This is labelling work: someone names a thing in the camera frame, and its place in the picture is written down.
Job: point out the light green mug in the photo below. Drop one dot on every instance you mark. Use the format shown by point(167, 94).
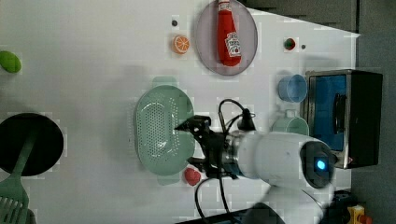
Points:
point(291, 123)

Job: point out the green lime toy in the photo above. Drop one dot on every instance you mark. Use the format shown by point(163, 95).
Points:
point(10, 62)

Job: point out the grey round plate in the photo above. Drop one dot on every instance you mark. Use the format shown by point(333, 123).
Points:
point(206, 38)

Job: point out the green plastic strainer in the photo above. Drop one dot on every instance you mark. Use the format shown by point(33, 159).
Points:
point(160, 147)

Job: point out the green slotted spatula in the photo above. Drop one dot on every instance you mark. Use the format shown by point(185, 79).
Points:
point(14, 199)

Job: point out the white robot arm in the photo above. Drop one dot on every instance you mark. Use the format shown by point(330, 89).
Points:
point(299, 169)

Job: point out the red ketchup bottle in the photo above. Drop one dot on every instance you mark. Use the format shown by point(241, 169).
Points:
point(228, 44)

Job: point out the red strawberry toy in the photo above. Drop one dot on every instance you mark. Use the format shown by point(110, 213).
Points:
point(192, 176)

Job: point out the yellow red clamp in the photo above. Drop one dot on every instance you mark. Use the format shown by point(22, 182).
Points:
point(358, 216)

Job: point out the black round pan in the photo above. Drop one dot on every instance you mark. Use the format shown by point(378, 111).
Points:
point(48, 147)

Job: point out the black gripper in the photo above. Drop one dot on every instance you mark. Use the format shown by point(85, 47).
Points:
point(219, 154)

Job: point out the silver toaster oven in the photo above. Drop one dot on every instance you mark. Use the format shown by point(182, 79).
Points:
point(343, 109)

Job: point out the orange slice toy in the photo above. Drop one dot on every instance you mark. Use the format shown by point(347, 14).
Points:
point(180, 44)

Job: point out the small red green toy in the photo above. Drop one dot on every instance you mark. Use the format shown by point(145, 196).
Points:
point(289, 44)

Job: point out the light blue cup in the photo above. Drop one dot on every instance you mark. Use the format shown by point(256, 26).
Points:
point(292, 89)

